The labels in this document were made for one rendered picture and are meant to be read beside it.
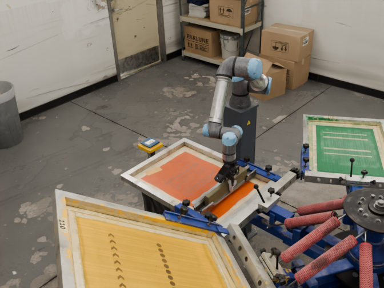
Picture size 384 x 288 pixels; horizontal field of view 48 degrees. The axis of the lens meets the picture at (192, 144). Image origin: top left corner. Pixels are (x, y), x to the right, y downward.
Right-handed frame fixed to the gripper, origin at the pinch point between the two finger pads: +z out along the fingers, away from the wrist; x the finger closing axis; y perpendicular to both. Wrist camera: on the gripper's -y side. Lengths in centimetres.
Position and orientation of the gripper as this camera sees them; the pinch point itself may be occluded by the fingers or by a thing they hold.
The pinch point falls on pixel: (226, 188)
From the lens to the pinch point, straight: 254.1
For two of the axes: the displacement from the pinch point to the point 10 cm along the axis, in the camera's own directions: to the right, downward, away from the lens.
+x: -7.4, -3.3, 5.9
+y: 6.7, -4.1, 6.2
